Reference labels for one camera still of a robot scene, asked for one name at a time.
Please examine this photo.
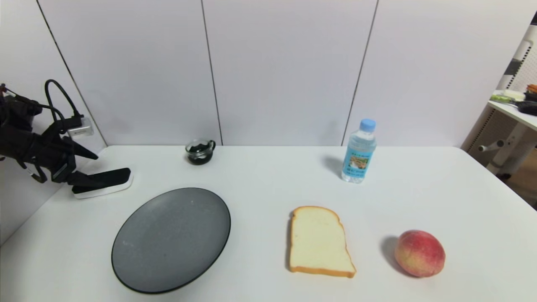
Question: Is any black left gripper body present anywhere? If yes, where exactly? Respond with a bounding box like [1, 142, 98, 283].
[31, 135, 77, 183]

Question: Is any black white board eraser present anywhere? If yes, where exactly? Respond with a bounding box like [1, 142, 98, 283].
[72, 167, 134, 199]

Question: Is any gray round plate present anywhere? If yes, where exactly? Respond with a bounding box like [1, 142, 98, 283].
[111, 187, 232, 294]

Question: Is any glass cup with dark contents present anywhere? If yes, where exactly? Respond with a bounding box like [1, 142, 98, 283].
[185, 139, 216, 166]

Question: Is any white bread slice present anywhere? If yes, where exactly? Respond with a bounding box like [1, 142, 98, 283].
[288, 206, 357, 279]

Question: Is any clear water bottle blue label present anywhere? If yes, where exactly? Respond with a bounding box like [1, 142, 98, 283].
[341, 118, 377, 184]

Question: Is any red yellow peach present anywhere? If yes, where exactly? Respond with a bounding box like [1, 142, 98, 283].
[394, 229, 446, 278]

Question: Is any white side desk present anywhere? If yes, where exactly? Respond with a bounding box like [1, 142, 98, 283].
[461, 89, 537, 182]

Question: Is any black tool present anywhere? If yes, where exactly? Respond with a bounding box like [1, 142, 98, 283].
[514, 100, 537, 116]

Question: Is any white perforated panel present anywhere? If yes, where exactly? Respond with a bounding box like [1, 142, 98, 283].
[501, 12, 537, 94]

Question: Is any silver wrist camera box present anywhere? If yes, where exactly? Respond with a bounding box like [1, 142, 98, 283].
[67, 119, 94, 138]

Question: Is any black camera cable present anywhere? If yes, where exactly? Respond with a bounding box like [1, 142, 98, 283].
[44, 79, 84, 126]

